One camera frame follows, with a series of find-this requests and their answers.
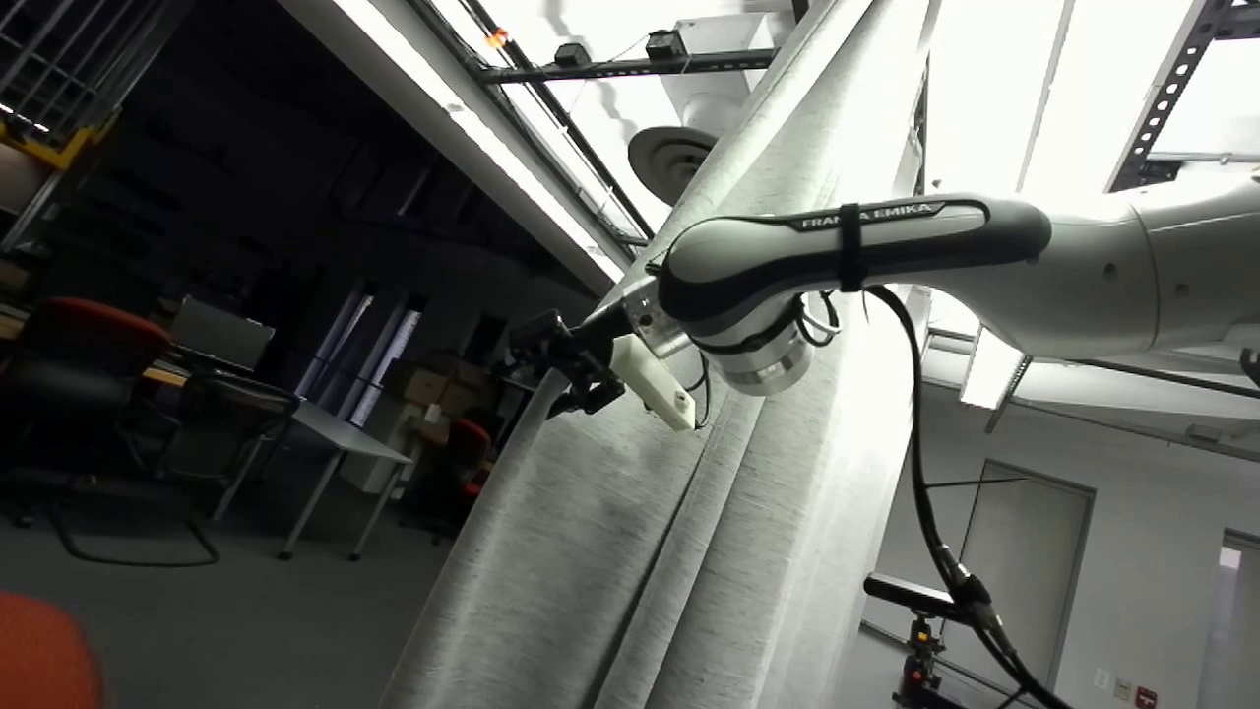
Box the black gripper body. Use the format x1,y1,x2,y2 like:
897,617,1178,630
557,307,644,397

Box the grey fabric curtain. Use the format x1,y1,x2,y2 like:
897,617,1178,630
378,0,949,709

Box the stacked cardboard boxes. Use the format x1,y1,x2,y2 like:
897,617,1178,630
399,367,462,448

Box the yellow metal rack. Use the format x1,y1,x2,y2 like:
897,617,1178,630
0,101,111,254

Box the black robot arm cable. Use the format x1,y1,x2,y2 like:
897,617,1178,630
783,280,1072,709

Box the grey room door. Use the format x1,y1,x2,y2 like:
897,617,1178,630
962,457,1094,687

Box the black camera on tripod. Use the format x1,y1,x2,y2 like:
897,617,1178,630
863,570,963,709

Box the grey desk laptop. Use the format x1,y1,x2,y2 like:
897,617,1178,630
168,293,278,377

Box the black red office chair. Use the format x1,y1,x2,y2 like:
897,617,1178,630
0,293,219,570

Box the black ceiling track bar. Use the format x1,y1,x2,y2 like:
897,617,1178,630
484,29,779,91

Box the grey office table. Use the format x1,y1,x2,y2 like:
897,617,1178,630
141,351,413,569

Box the white ceiling curtain rail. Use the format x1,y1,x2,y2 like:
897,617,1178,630
278,0,634,288

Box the white hanging light fixture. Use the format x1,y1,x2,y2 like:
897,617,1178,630
955,328,1031,414

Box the black metal ceiling truss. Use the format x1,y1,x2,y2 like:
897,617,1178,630
1105,0,1260,193

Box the orange chair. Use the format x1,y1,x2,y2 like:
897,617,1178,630
0,587,111,709

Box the round ceiling speaker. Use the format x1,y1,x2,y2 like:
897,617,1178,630
624,122,722,208

